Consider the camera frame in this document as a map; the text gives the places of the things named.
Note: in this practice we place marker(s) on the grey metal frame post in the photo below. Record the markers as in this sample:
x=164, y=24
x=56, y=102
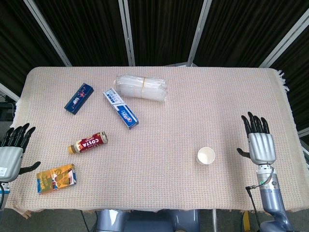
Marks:
x=285, y=41
x=8, y=90
x=127, y=33
x=48, y=33
x=199, y=33

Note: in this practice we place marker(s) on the blue-grey robot torso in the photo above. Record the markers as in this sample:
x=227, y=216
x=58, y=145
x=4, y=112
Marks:
x=147, y=222

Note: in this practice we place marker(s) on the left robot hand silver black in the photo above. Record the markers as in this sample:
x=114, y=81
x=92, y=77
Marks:
x=9, y=157

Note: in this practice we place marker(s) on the white paper cup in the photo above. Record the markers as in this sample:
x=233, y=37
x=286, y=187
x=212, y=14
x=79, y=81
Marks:
x=206, y=156

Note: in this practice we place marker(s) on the yellow rubber band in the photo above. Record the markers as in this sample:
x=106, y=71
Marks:
x=143, y=87

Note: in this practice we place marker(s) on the yellow snack box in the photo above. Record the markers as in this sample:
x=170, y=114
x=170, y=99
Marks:
x=56, y=178

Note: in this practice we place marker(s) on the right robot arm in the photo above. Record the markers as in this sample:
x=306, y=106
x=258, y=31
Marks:
x=271, y=200

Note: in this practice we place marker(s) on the beige woven tablecloth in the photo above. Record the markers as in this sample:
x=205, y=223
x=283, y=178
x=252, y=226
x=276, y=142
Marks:
x=169, y=145

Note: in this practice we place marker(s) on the red Costa coffee bottle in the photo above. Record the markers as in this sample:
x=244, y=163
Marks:
x=88, y=143

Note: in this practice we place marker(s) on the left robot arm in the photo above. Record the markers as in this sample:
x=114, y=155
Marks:
x=3, y=191

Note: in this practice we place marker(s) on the white table leg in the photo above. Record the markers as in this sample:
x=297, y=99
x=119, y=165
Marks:
x=214, y=221

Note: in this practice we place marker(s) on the white blue toothpaste box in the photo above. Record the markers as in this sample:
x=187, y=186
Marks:
x=122, y=110

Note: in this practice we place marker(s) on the clear bag of straws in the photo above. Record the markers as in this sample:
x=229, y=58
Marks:
x=142, y=88

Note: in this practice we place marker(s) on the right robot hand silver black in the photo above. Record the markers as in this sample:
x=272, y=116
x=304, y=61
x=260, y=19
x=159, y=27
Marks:
x=262, y=149

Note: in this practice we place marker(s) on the dark blue toothpaste box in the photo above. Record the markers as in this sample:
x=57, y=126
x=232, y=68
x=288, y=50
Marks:
x=79, y=98

